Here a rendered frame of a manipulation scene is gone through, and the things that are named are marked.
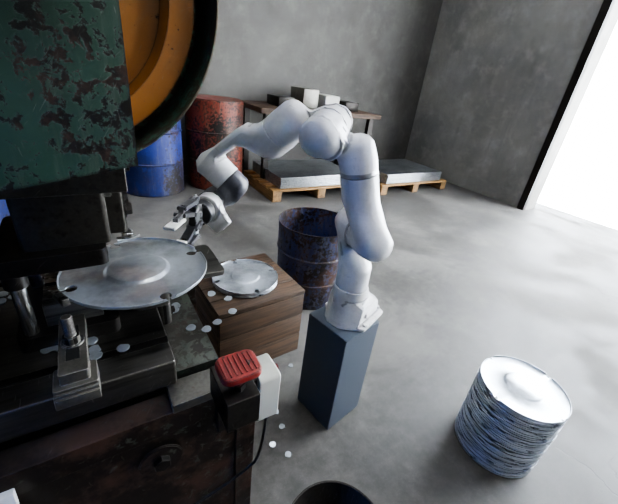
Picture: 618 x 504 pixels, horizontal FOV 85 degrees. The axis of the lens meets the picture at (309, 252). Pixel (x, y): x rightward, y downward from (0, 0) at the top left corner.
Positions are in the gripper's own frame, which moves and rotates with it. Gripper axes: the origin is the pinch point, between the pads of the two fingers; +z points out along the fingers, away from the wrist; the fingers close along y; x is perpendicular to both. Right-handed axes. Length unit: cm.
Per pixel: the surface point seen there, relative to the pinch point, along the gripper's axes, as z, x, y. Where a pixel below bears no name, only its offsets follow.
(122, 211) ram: 22.5, 1.4, 15.5
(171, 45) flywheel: -18.9, -7.0, 44.3
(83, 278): 24.0, -8.0, -0.1
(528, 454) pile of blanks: -1, 119, -63
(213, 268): 12.6, 15.0, -0.1
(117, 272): 21.0, -2.6, 0.6
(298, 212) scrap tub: -116, 21, -33
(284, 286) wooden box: -49, 25, -43
